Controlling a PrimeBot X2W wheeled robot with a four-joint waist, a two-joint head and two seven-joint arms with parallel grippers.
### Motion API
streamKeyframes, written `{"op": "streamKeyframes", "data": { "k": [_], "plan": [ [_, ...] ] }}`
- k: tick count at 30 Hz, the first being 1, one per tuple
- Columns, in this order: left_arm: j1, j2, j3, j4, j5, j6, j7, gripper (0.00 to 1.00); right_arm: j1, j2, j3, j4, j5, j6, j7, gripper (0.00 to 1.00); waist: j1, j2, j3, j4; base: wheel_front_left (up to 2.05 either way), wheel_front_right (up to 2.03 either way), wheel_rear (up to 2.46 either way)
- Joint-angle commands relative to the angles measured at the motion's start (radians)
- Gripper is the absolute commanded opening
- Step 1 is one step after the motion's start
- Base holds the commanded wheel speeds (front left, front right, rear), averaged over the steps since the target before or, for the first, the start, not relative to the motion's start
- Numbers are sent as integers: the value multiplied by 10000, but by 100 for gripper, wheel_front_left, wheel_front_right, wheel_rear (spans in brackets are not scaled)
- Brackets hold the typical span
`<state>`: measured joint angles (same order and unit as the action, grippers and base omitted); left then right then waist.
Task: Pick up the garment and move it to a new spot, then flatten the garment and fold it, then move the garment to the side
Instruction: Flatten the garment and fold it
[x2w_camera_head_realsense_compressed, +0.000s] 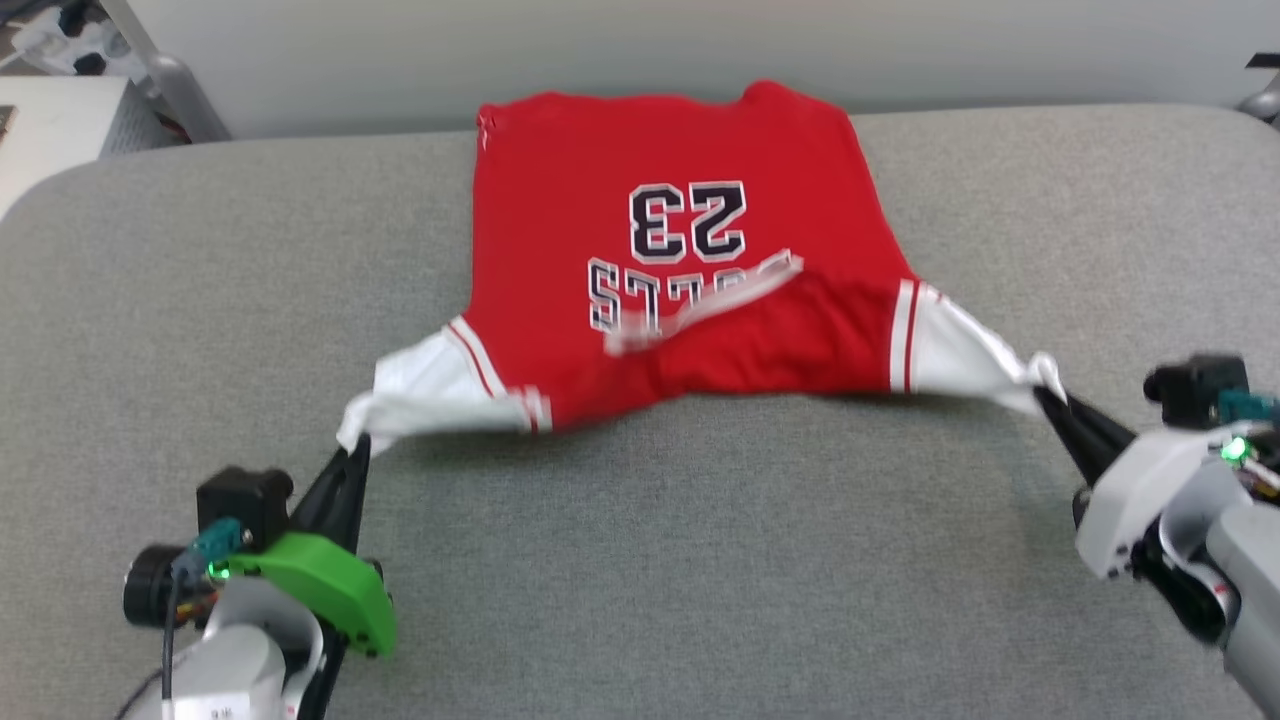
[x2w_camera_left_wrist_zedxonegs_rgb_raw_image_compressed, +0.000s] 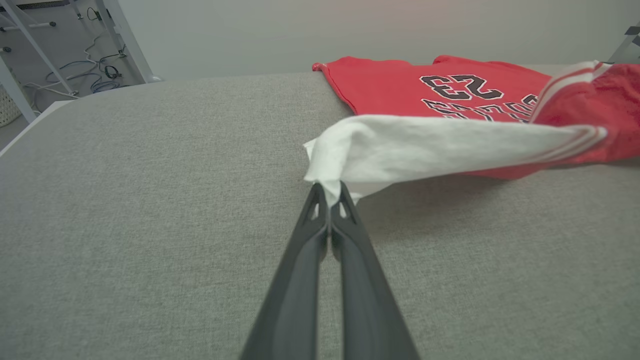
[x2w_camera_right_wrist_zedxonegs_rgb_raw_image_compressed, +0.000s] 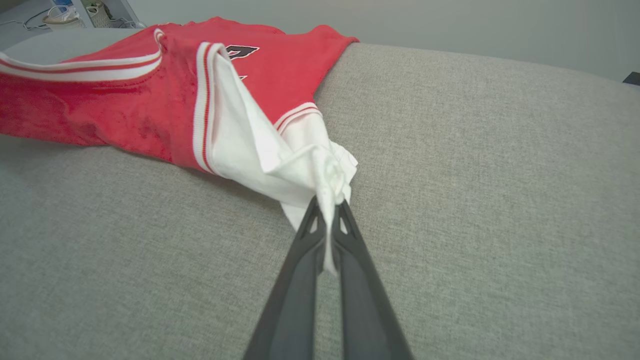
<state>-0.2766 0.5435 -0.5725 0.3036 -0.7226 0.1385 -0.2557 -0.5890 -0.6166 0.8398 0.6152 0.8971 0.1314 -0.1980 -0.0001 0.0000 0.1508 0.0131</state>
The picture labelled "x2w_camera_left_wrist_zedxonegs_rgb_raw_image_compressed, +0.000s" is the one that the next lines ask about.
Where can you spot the white woven basket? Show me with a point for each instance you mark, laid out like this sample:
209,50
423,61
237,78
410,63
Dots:
7,107

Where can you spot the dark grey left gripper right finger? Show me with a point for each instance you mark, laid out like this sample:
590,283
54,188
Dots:
367,310

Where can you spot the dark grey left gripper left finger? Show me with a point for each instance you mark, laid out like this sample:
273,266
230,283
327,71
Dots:
295,300

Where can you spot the grey metal stand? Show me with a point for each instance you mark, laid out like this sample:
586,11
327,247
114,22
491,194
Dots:
627,47

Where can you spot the white metal table frame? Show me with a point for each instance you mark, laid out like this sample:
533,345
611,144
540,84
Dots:
30,45

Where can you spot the red white basketball jersey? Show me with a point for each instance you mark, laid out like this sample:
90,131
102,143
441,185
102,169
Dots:
390,85

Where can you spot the light grey metal leg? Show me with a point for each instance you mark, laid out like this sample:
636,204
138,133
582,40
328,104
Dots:
127,40

